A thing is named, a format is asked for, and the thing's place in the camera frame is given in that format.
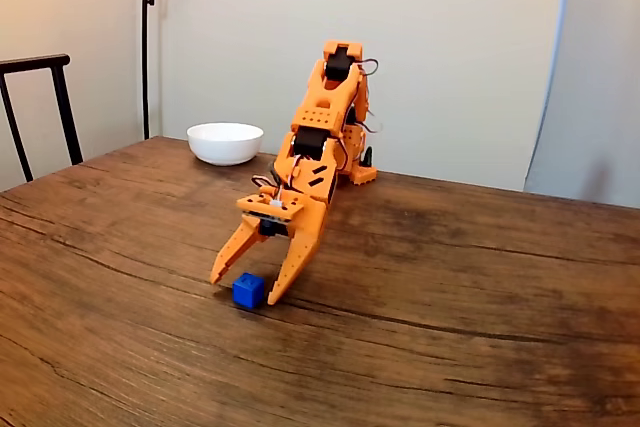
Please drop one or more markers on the blue cube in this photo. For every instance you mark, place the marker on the blue cube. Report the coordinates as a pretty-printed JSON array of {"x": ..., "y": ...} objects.
[{"x": 247, "y": 292}]

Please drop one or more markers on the small camera module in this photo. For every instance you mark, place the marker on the small camera module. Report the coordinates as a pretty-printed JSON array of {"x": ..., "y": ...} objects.
[{"x": 273, "y": 230}]

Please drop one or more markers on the black table clamp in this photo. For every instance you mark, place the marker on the black table clamp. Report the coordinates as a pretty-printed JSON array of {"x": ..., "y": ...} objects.
[{"x": 369, "y": 157}]

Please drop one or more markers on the white backdrop panel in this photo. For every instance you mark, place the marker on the white backdrop panel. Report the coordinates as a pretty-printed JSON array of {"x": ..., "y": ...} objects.
[{"x": 450, "y": 22}]

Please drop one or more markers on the black chair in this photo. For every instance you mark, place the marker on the black chair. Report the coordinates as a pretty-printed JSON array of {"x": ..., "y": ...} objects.
[{"x": 60, "y": 97}]

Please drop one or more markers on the white bowl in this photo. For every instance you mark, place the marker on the white bowl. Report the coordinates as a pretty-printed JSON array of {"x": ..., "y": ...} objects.
[{"x": 225, "y": 144}]

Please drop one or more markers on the black floor lamp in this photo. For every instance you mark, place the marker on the black floor lamp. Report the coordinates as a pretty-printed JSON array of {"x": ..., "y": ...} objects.
[{"x": 145, "y": 72}]

